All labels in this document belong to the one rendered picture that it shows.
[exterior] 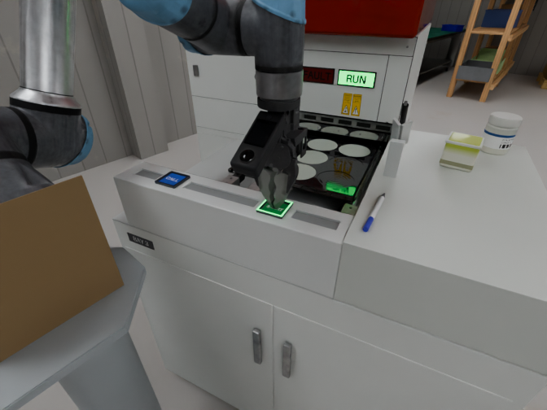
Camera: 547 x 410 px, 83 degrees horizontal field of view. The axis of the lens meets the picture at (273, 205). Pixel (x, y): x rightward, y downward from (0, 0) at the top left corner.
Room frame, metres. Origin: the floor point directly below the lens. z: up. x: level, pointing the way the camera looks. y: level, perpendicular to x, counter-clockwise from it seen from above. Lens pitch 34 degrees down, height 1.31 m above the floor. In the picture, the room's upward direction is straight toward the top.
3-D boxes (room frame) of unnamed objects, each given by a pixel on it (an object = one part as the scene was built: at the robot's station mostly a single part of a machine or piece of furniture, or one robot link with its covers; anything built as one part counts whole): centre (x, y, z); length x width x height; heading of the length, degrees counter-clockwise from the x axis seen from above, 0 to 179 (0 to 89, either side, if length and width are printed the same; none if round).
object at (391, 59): (1.15, -0.03, 1.02); 0.81 x 0.03 x 0.40; 64
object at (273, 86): (0.52, -0.01, 1.19); 0.08 x 0.08 x 0.05
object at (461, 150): (0.70, -0.46, 1.00); 0.07 x 0.07 x 0.07; 55
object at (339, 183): (0.88, -0.12, 0.90); 0.34 x 0.34 x 0.01; 64
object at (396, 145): (0.66, -0.28, 1.03); 0.06 x 0.04 x 0.13; 154
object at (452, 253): (0.61, -0.41, 0.89); 0.62 x 0.35 x 0.14; 154
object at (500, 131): (0.79, -0.60, 1.01); 0.07 x 0.07 x 0.10
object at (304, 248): (0.57, 0.11, 0.89); 0.55 x 0.09 x 0.14; 64
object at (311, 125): (1.06, -0.19, 0.89); 0.44 x 0.02 x 0.10; 64
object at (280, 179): (0.52, -0.02, 1.01); 0.06 x 0.03 x 0.09; 154
